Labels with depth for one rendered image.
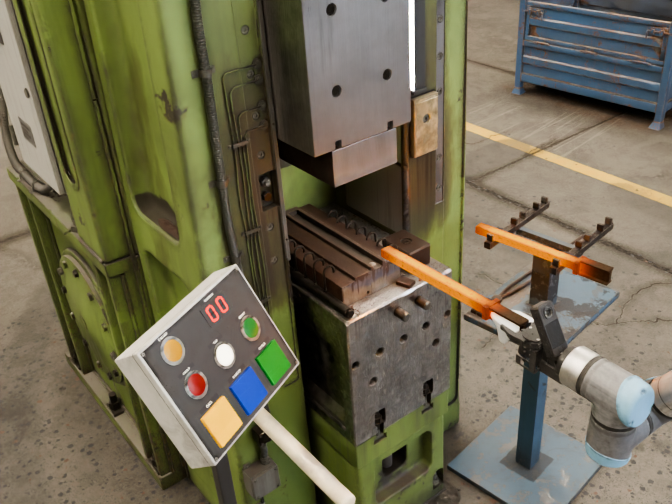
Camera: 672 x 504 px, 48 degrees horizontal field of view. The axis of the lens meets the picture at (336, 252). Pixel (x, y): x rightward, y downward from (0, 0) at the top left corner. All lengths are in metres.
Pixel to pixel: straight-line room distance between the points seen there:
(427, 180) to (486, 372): 1.19
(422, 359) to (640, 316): 1.59
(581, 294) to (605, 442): 0.89
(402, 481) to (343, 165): 1.17
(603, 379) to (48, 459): 2.18
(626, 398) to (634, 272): 2.39
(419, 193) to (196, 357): 0.95
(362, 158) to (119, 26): 0.68
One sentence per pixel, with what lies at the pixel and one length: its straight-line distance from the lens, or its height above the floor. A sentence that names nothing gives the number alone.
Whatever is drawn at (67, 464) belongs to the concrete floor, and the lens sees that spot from 3.10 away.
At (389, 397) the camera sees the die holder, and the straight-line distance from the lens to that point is 2.22.
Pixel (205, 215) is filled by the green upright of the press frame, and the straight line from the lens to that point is 1.81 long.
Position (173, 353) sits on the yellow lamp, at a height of 1.16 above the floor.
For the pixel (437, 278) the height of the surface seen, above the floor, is 1.07.
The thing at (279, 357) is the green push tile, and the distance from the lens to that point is 1.71.
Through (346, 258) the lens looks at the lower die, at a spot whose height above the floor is 0.99.
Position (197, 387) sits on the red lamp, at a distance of 1.56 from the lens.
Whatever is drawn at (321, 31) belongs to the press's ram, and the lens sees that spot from 1.68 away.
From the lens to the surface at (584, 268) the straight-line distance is 2.09.
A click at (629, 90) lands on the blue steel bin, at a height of 0.21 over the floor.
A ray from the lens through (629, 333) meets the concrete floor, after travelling 3.51.
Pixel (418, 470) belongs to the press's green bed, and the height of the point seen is 0.15.
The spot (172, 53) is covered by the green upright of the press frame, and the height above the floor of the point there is 1.64.
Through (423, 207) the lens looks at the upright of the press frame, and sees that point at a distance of 2.27.
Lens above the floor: 2.09
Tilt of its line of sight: 32 degrees down
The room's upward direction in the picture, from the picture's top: 4 degrees counter-clockwise
